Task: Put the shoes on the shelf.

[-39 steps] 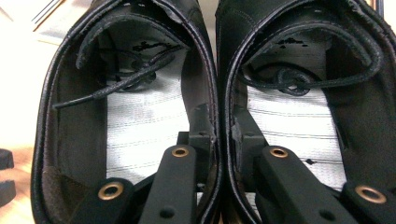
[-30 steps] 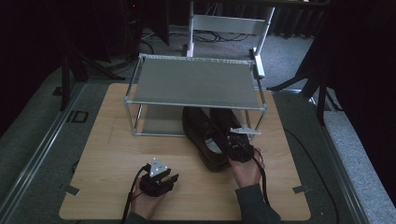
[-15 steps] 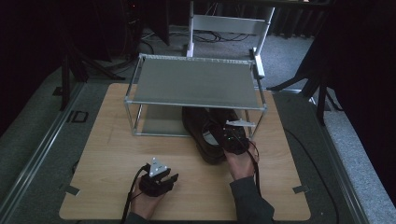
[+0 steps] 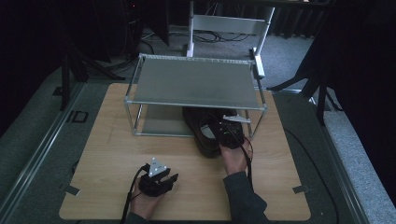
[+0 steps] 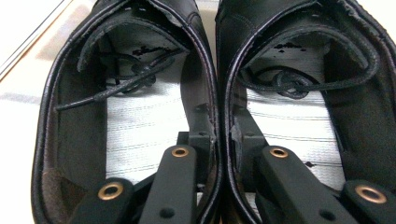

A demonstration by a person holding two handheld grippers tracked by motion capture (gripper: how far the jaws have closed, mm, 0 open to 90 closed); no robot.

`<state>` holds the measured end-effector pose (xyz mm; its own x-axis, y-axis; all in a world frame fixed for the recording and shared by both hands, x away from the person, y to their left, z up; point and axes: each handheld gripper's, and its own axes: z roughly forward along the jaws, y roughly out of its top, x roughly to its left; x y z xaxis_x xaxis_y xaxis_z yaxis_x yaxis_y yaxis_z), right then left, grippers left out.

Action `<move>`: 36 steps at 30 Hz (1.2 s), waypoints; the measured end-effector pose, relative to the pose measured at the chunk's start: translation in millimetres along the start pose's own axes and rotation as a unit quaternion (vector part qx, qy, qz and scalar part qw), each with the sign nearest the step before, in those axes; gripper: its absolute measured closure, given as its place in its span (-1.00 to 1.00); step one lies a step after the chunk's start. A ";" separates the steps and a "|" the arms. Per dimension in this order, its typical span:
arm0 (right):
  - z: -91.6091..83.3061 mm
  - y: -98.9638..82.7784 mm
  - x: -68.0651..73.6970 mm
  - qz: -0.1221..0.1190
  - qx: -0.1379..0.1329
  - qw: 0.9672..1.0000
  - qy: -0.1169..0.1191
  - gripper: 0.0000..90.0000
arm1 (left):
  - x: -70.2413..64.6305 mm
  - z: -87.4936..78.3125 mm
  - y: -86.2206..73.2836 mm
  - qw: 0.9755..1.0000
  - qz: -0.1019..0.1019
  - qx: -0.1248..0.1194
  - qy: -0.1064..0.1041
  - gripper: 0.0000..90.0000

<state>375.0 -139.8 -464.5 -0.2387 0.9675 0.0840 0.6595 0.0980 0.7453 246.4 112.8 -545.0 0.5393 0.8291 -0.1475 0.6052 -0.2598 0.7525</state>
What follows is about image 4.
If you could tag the person's right hand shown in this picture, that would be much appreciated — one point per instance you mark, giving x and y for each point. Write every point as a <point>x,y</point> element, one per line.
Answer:
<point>235,158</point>

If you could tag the black tripod stand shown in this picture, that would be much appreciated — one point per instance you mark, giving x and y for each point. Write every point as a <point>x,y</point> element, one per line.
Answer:
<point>320,93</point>
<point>65,84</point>

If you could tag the grey tape piece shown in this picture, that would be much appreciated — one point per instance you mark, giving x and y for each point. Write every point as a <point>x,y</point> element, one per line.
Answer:
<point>71,189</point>
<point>301,189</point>

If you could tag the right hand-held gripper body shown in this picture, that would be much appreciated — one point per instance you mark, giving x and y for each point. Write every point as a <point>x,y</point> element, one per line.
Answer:
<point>230,133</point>

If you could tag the black leather shoe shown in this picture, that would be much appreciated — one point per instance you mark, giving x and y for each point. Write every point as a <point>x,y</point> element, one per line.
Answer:
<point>205,137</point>

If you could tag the metal shoe rack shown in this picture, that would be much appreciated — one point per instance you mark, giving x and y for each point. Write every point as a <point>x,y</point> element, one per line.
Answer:
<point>196,82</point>

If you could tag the white metal stand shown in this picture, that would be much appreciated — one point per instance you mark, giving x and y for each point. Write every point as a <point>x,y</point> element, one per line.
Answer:
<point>230,24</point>

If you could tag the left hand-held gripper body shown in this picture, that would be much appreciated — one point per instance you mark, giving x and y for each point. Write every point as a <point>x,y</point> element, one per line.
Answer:
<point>154,183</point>

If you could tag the black rectangular frame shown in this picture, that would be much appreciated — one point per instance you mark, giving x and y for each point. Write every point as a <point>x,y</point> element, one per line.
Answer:
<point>77,116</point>

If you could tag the person's left hand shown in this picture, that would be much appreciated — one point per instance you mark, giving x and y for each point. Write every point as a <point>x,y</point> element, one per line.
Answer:
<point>144,205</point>

